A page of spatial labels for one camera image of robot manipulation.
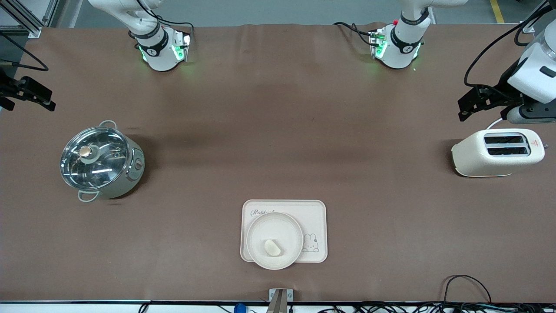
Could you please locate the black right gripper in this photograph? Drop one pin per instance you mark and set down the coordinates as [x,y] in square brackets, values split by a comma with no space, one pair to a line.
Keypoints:
[7,87]

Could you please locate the aluminium frame profile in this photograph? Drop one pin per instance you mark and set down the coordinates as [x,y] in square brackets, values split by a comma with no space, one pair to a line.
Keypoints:
[30,26]

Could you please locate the glass pot lid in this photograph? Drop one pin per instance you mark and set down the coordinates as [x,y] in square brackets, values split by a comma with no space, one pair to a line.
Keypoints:
[93,157]

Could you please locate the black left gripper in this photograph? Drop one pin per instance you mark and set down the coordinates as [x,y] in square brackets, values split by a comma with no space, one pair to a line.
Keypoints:
[503,91]

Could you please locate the cream rabbit print tray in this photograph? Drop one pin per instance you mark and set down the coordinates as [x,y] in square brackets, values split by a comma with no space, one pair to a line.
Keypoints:
[313,217]

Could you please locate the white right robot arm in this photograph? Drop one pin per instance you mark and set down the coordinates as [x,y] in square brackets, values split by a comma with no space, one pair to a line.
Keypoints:
[158,52]

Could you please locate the aluminium corner bracket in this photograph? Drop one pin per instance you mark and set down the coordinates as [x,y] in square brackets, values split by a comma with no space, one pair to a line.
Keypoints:
[532,26]

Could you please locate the brown table mat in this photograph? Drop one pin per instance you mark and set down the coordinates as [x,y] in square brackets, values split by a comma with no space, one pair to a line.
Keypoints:
[304,108]

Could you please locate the cream round plate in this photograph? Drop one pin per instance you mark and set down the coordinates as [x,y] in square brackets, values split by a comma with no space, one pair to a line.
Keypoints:
[273,228]

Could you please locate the pale green electric pot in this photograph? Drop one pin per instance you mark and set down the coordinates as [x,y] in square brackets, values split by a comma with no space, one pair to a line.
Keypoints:
[130,176]

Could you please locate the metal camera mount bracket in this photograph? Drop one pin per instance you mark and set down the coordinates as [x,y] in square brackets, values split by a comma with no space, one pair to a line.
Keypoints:
[280,300]

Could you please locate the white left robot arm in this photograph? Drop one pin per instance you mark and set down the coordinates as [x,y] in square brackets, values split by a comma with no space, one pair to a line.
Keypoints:
[402,48]

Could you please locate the small white bun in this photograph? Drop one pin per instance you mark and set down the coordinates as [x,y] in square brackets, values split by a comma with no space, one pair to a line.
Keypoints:
[272,248]

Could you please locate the metal base connector plate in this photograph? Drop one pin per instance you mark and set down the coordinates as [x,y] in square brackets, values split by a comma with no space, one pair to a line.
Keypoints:
[184,45]
[377,42]

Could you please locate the cream two-slot toaster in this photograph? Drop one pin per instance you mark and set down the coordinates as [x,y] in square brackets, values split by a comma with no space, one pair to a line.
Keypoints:
[486,163]

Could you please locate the blue round cap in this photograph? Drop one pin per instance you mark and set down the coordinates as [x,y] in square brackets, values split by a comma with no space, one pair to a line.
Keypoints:
[239,308]

